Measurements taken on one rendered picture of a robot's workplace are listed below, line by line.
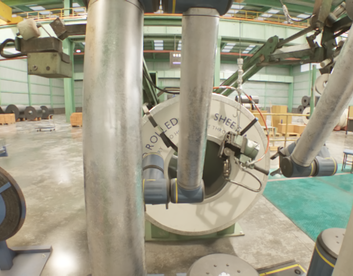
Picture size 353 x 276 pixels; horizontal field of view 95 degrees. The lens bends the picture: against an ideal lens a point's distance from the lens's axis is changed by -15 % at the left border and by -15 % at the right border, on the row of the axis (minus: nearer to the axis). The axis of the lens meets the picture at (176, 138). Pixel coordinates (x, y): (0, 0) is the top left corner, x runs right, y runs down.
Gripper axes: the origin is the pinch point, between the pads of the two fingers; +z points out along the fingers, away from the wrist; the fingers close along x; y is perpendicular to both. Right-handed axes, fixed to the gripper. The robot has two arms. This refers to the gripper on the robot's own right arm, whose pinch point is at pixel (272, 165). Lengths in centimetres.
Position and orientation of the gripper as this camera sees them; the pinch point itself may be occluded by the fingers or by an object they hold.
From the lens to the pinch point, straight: 142.2
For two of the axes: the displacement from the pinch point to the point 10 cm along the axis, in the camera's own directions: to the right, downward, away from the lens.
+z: -3.0, 5.2, 8.0
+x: 3.0, -7.4, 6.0
